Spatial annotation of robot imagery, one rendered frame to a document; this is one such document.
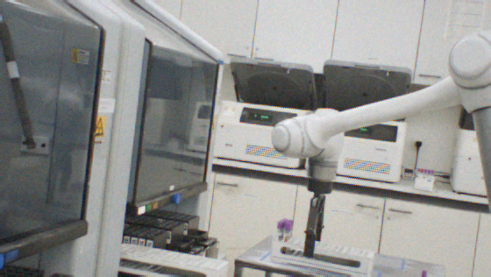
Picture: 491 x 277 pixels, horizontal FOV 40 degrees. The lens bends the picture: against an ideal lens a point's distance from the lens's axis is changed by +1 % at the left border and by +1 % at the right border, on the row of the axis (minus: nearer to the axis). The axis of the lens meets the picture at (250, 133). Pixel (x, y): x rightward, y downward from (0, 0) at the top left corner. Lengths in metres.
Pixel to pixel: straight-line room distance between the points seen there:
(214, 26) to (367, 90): 1.08
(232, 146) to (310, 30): 0.89
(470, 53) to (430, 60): 2.68
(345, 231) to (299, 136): 2.22
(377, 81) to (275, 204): 0.98
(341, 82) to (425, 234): 1.05
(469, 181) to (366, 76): 0.86
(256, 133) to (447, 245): 1.26
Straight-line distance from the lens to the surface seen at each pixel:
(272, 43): 4.32
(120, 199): 1.66
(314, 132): 1.82
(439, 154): 4.56
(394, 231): 3.97
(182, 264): 1.71
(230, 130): 4.07
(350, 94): 4.32
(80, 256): 1.53
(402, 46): 4.23
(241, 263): 2.00
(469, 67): 1.54
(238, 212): 4.09
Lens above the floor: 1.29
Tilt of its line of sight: 3 degrees down
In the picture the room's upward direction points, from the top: 7 degrees clockwise
